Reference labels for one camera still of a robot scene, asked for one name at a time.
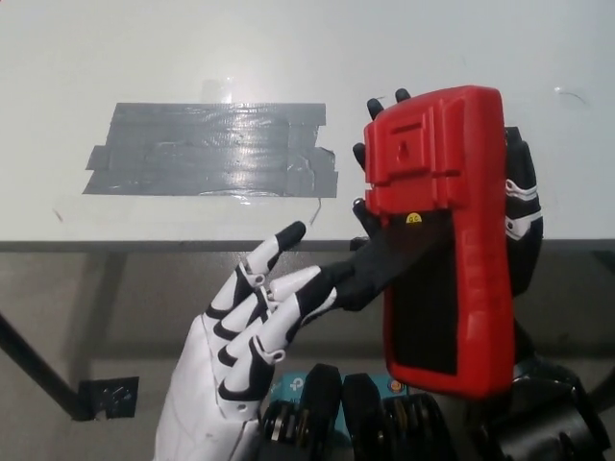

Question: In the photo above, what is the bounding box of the black and teal robot torso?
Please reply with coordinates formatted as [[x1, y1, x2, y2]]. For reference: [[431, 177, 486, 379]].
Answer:
[[254, 363, 448, 461]]

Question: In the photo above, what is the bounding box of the red digital multimeter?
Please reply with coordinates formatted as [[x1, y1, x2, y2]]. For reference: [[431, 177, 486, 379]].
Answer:
[[334, 85, 519, 400]]

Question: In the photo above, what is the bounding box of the black right hand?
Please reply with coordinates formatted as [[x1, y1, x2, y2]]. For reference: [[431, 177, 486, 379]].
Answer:
[[353, 88, 546, 367]]

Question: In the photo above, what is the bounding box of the grey duct tape patch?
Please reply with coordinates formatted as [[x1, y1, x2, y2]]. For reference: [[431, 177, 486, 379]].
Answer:
[[81, 101, 339, 198]]

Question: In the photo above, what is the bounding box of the white and black left hand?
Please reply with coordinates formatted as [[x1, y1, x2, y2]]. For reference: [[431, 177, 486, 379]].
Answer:
[[152, 219, 348, 461]]

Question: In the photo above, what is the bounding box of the black diagonal table leg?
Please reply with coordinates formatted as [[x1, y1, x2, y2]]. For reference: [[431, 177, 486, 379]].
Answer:
[[0, 310, 83, 422]]

